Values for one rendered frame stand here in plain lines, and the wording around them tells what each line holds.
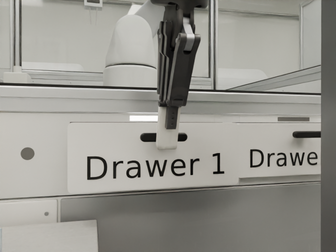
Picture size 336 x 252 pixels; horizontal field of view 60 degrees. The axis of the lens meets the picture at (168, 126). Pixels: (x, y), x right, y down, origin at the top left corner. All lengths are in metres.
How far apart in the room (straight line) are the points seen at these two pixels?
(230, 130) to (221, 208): 0.17
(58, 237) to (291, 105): 0.52
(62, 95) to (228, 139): 0.30
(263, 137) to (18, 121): 0.46
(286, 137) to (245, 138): 0.09
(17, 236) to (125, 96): 0.28
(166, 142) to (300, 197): 0.38
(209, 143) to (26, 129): 0.31
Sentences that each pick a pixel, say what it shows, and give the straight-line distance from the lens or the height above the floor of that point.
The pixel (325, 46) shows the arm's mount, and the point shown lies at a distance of 0.36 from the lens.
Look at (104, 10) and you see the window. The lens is 0.60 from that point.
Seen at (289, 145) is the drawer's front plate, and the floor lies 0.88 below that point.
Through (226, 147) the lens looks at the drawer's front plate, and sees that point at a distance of 0.52.
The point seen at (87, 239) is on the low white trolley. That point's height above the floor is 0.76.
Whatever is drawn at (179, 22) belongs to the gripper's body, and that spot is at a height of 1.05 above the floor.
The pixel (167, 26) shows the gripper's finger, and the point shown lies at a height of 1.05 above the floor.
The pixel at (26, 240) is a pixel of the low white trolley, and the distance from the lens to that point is 0.49.
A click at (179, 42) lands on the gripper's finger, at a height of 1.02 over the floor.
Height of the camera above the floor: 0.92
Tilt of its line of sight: level
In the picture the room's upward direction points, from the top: straight up
